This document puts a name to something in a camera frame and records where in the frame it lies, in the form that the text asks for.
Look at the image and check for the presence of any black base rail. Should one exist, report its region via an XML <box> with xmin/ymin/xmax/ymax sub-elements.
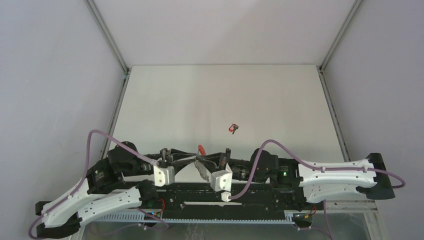
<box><xmin>137</xmin><ymin>182</ymin><xmax>324</xmax><ymax>221</ymax></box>

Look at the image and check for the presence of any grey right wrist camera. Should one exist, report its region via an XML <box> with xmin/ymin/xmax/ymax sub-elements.
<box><xmin>210</xmin><ymin>163</ymin><xmax>233</xmax><ymax>202</ymax></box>

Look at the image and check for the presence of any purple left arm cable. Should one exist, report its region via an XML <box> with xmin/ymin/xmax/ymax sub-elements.
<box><xmin>28</xmin><ymin>129</ymin><xmax>163</xmax><ymax>240</ymax></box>

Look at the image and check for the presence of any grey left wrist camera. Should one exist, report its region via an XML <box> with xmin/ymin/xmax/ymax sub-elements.
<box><xmin>153</xmin><ymin>165</ymin><xmax>175</xmax><ymax>187</ymax></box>

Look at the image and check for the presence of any grey aluminium frame rail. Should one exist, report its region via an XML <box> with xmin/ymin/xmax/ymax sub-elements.
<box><xmin>316</xmin><ymin>0</ymin><xmax>366</xmax><ymax>162</ymax></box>

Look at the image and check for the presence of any key with red tag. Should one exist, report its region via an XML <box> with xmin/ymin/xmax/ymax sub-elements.
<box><xmin>228</xmin><ymin>123</ymin><xmax>239</xmax><ymax>135</ymax></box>

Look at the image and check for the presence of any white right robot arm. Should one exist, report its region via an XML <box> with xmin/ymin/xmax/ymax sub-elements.
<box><xmin>195</xmin><ymin>148</ymin><xmax>395</xmax><ymax>209</ymax></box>

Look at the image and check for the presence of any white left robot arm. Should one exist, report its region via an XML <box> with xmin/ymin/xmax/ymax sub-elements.
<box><xmin>31</xmin><ymin>141</ymin><xmax>196</xmax><ymax>240</ymax></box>

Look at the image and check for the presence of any white slotted cable duct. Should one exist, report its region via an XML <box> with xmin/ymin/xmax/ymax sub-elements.
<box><xmin>114</xmin><ymin>211</ymin><xmax>314</xmax><ymax>225</ymax></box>

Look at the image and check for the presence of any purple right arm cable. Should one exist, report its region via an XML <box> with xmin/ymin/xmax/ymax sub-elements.
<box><xmin>228</xmin><ymin>139</ymin><xmax>407</xmax><ymax>201</ymax></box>

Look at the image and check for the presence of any left aluminium frame post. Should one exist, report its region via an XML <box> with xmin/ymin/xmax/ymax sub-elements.
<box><xmin>84</xmin><ymin>0</ymin><xmax>130</xmax><ymax>75</ymax></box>

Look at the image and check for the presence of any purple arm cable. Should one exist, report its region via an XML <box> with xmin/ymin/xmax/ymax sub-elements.
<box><xmin>228</xmin><ymin>139</ymin><xmax>407</xmax><ymax>201</ymax></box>
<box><xmin>28</xmin><ymin>129</ymin><xmax>163</xmax><ymax>240</ymax></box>

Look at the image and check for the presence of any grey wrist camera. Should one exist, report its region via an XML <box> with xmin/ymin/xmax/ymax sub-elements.
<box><xmin>153</xmin><ymin>165</ymin><xmax>175</xmax><ymax>187</ymax></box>
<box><xmin>210</xmin><ymin>163</ymin><xmax>233</xmax><ymax>202</ymax></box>

